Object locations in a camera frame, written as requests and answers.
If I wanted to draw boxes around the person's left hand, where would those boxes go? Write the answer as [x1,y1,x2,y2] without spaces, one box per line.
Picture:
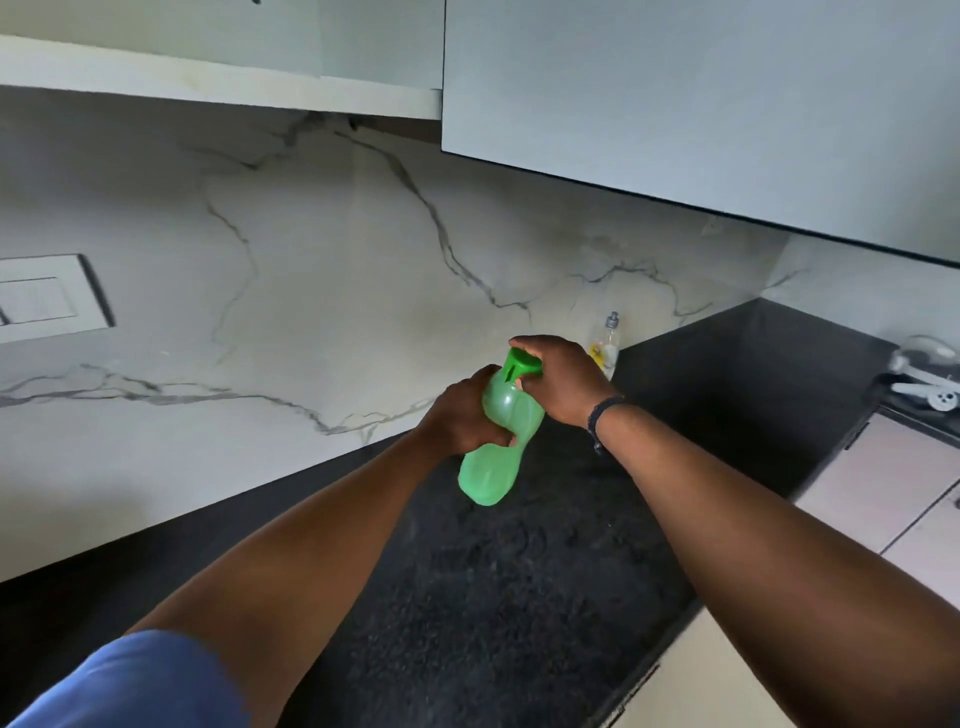
[414,364,518,457]

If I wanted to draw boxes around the person's right hand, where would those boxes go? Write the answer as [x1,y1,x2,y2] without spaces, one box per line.
[508,335,621,431]

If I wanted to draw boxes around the green plastic water bottle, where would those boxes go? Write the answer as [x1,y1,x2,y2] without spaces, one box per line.
[457,363,546,507]

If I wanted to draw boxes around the green bottle cap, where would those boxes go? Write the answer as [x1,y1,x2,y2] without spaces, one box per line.
[502,347,544,384]

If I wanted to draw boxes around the person's left forearm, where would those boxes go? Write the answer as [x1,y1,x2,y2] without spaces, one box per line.
[127,429,460,728]

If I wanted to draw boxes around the person's right forearm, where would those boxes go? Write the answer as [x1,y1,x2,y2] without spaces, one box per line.
[594,397,960,728]

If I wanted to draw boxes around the black wristband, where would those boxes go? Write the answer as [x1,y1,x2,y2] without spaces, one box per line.
[586,396,628,456]

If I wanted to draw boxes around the clear dispenser bottle yellow label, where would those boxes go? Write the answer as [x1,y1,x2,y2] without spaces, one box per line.
[588,311,622,382]

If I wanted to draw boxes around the white base cabinet drawers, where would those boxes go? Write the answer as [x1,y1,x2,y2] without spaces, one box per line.
[600,411,960,728]

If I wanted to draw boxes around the white plastic utensils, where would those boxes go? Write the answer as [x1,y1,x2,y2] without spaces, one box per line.
[887,335,960,414]

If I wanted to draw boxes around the blue shirt sleeve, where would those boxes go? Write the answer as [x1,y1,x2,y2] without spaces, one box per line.
[6,630,252,728]

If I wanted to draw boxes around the white wall cabinet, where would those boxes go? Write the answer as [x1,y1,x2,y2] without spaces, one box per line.
[441,0,960,265]

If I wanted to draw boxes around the white wall shelf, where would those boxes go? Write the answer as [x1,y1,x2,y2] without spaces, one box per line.
[0,0,445,121]

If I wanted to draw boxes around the white wall switch plate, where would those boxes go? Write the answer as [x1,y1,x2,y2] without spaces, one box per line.
[0,253,117,346]

